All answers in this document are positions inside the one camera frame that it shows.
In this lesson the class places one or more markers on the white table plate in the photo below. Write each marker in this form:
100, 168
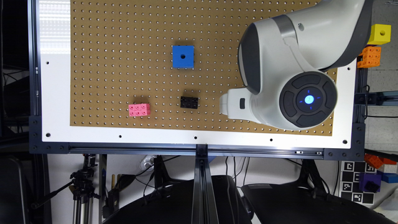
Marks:
151, 74

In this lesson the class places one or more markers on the blue brick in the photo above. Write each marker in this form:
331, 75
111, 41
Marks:
388, 177

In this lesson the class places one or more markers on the fiducial marker board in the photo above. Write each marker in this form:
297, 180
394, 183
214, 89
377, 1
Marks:
349, 182

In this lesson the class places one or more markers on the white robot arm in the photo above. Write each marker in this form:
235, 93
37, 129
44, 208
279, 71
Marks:
283, 62

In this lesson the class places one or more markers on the purple block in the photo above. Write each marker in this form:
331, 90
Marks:
369, 182

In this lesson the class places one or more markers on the pink studded brick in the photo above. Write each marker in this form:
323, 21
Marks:
142, 109

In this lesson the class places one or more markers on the brown pegboard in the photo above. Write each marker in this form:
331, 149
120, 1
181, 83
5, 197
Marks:
121, 54

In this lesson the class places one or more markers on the black office chair right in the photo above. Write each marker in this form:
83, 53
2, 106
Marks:
305, 200

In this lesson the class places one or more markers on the black office chair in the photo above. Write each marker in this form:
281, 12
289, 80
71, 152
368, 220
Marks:
305, 200
173, 203

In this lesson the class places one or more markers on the black camera tripod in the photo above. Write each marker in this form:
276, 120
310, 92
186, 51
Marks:
82, 188

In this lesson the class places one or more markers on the black studded brick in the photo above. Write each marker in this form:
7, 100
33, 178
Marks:
188, 102

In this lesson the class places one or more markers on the orange studded brick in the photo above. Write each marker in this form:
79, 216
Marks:
369, 57

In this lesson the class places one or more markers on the yellow block with hole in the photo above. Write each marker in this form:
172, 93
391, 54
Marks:
380, 34

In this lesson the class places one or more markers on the red orange brick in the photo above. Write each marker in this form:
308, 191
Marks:
376, 162

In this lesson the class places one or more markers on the blue block with hole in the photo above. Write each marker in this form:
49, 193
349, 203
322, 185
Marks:
183, 56

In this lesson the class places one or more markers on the black aluminium table frame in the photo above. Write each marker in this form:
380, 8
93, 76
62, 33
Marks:
199, 152

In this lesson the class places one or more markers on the black office chair left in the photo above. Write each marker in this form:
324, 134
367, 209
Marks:
173, 203

